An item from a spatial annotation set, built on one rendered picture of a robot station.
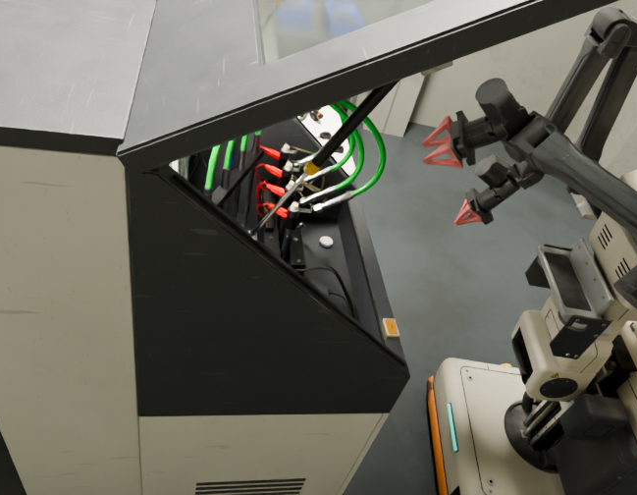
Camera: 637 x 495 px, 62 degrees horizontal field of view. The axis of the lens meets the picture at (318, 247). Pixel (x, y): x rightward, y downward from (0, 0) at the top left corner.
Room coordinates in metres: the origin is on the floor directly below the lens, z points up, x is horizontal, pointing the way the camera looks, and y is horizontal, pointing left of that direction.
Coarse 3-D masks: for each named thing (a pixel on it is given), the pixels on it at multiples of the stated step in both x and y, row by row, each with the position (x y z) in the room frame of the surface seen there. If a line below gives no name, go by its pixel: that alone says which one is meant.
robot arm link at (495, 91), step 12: (492, 84) 0.97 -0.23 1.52; (504, 84) 0.96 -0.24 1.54; (480, 96) 0.96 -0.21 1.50; (492, 96) 0.95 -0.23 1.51; (504, 96) 0.94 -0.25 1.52; (492, 108) 0.94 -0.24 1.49; (504, 108) 0.93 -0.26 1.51; (516, 108) 0.94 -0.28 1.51; (492, 120) 0.96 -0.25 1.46; (504, 120) 0.93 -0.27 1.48; (516, 120) 0.95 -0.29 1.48; (528, 120) 0.96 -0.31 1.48; (516, 132) 0.95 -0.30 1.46; (504, 144) 0.94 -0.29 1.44; (516, 156) 0.90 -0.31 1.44
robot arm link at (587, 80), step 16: (592, 32) 1.31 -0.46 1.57; (624, 32) 1.23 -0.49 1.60; (592, 48) 1.26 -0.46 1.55; (608, 48) 1.23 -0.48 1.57; (576, 64) 1.28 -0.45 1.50; (592, 64) 1.26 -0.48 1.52; (576, 80) 1.26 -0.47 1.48; (592, 80) 1.26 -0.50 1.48; (560, 96) 1.27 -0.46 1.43; (576, 96) 1.26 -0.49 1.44; (560, 112) 1.26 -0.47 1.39; (576, 112) 1.27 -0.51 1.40; (560, 128) 1.26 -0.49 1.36
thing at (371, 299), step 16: (352, 208) 1.25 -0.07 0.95; (352, 224) 1.19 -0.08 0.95; (352, 240) 1.16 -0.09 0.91; (368, 240) 1.13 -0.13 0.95; (352, 256) 1.12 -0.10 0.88; (368, 256) 1.07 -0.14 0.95; (352, 272) 1.09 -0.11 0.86; (368, 272) 1.01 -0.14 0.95; (352, 288) 1.05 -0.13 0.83; (368, 288) 0.96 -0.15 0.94; (384, 288) 0.97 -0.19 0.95; (368, 304) 0.94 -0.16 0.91; (384, 304) 0.91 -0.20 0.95; (368, 320) 0.90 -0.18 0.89; (384, 336) 0.81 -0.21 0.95; (400, 352) 0.78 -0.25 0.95
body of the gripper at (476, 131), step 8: (456, 112) 1.04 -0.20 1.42; (464, 120) 1.03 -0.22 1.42; (472, 120) 1.01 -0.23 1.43; (480, 120) 0.99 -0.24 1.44; (488, 120) 1.00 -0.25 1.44; (464, 128) 0.99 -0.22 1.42; (472, 128) 0.98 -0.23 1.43; (480, 128) 0.98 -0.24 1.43; (488, 128) 0.97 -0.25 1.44; (464, 136) 0.98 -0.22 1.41; (472, 136) 0.98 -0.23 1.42; (480, 136) 0.97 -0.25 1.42; (488, 136) 0.97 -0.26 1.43; (464, 144) 0.95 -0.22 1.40; (472, 144) 0.97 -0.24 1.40; (480, 144) 0.97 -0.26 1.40; (464, 152) 0.95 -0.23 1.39; (472, 152) 0.98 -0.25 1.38; (472, 160) 0.96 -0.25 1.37
